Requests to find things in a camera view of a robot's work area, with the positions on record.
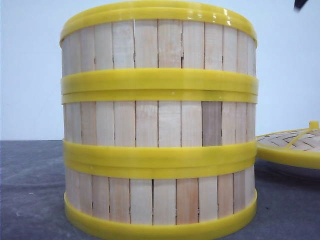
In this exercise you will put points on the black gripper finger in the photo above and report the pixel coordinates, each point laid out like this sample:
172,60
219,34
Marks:
299,4

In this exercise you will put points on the woven bamboo steamer lid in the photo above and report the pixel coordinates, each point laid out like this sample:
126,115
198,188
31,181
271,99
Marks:
298,148

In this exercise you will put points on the bamboo steamer basket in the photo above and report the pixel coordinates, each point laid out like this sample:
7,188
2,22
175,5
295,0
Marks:
202,208
158,50
160,139

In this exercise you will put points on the white plate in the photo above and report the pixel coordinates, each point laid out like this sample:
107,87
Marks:
288,170

